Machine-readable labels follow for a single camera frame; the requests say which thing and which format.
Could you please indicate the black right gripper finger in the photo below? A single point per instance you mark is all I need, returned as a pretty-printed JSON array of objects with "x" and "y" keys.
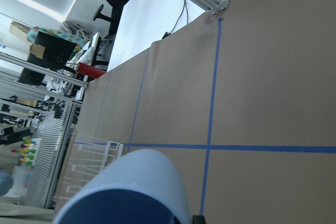
[{"x": 198, "y": 219}]

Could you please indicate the light blue plastic cup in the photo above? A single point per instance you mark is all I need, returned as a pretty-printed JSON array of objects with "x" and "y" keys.
[{"x": 143, "y": 186}]

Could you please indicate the red cardboard tube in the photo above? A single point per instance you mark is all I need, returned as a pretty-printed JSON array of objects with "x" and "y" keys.
[{"x": 89, "y": 70}]

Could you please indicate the black monitor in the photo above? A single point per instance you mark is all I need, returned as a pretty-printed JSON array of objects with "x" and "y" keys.
[{"x": 57, "y": 51}]

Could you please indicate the white wire cup holder rack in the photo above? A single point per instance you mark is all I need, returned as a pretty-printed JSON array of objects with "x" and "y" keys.
[{"x": 85, "y": 158}]

